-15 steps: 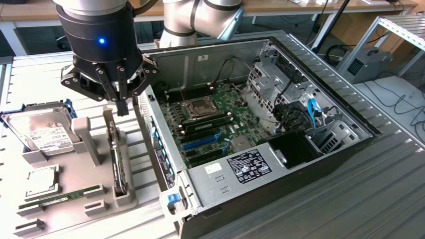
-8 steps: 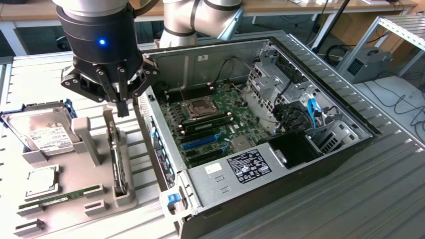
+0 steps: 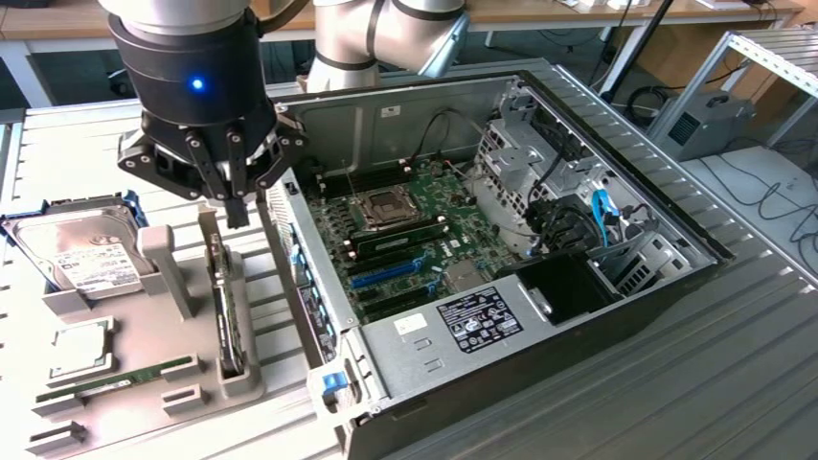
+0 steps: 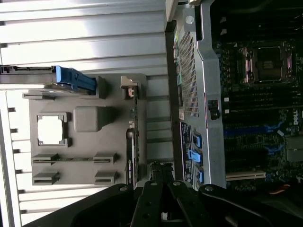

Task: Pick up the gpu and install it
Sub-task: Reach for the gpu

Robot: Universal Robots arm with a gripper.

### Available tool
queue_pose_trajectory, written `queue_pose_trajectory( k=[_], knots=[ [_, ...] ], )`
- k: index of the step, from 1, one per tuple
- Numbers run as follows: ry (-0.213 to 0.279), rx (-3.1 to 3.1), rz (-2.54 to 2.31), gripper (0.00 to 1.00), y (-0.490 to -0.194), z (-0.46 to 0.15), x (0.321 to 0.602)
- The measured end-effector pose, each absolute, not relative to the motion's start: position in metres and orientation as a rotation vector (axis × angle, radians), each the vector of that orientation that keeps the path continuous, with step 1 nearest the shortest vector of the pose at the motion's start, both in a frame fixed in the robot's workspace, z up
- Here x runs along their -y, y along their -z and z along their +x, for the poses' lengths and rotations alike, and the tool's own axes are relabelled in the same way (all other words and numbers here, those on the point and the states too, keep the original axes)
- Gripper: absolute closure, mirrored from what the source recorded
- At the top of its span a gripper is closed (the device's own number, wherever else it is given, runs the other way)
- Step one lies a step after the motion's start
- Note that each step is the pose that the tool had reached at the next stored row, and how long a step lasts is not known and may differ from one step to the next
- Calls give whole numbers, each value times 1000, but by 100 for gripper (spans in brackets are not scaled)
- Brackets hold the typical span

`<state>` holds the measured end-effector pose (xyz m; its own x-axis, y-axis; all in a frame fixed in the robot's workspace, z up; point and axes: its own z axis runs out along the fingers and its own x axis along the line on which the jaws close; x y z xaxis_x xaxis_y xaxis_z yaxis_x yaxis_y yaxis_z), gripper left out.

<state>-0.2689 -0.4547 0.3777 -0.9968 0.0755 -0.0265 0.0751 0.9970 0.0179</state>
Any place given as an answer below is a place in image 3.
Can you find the blue case latch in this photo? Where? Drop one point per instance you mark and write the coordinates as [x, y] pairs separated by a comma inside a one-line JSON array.
[[334, 382]]

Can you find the green motherboard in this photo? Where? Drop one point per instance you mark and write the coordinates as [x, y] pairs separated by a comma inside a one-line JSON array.
[[475, 230]]

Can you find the aluminium frame rack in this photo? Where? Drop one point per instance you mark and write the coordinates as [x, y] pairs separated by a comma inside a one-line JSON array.
[[782, 55]]

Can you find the grey parts rack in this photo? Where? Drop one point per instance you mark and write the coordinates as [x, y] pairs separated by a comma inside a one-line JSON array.
[[147, 364]]

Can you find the silver hard disk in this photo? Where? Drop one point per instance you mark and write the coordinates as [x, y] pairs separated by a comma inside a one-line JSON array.
[[69, 249]]

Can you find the black expansion slot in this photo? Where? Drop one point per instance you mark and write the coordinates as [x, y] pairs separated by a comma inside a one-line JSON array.
[[390, 294]]

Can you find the black graphics card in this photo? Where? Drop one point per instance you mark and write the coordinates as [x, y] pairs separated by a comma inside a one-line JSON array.
[[224, 306]]

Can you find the hard disk drive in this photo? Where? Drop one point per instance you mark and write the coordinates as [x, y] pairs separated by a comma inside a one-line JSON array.
[[132, 201]]

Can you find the silver drive cage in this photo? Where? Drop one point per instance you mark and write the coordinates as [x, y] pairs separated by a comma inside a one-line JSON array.
[[578, 175]]

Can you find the dark RAM stick with label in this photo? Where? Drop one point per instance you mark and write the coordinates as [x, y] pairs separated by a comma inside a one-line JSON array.
[[390, 246]]

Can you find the metal CPU socket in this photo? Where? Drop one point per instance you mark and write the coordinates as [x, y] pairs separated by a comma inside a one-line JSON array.
[[383, 206]]

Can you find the green RAM stick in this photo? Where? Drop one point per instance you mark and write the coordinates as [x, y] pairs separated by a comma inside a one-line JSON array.
[[108, 383]]

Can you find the open black PC case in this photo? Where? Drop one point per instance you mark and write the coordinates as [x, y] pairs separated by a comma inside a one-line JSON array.
[[639, 345]]

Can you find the silver chipset heat sink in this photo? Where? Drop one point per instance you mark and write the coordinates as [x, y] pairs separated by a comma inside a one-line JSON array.
[[467, 278]]

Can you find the grey cabinet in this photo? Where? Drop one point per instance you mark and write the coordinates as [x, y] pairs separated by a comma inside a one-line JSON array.
[[708, 129]]

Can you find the wooden desk white frame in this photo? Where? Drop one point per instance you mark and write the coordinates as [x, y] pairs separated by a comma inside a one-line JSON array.
[[51, 21], [703, 15]]

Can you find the silver power supply unit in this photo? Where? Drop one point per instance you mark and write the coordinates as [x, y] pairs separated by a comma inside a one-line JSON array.
[[408, 354]]

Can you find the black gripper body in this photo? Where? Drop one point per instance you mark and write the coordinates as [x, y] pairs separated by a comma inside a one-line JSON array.
[[191, 67]]

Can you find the silver CPU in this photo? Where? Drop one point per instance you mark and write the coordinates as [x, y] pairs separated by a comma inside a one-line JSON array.
[[80, 350]]

